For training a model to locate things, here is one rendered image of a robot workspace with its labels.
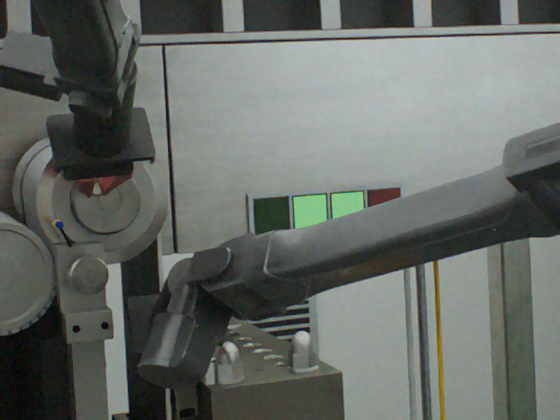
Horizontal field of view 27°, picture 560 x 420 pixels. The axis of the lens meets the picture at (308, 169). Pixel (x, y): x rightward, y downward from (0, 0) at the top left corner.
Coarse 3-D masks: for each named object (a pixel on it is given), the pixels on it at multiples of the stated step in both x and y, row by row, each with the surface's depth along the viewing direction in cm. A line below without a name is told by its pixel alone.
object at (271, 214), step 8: (256, 200) 170; (264, 200) 171; (272, 200) 171; (280, 200) 172; (256, 208) 170; (264, 208) 171; (272, 208) 171; (280, 208) 172; (256, 216) 170; (264, 216) 171; (272, 216) 171; (280, 216) 172; (288, 216) 172; (256, 224) 170; (264, 224) 171; (272, 224) 171; (280, 224) 172; (288, 224) 172; (256, 232) 170; (264, 232) 171
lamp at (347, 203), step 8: (360, 192) 176; (336, 200) 175; (344, 200) 175; (352, 200) 175; (360, 200) 176; (336, 208) 175; (344, 208) 175; (352, 208) 176; (360, 208) 176; (336, 216) 175
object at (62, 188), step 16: (144, 176) 131; (64, 192) 128; (144, 192) 131; (64, 208) 128; (144, 208) 131; (64, 224) 128; (144, 224) 131; (80, 240) 129; (96, 240) 130; (112, 240) 130; (128, 240) 131
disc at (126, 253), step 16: (144, 160) 132; (48, 176) 128; (160, 176) 133; (48, 192) 128; (160, 192) 133; (48, 208) 128; (160, 208) 133; (48, 224) 129; (80, 224) 130; (160, 224) 133; (64, 240) 129; (144, 240) 132; (112, 256) 131; (128, 256) 132
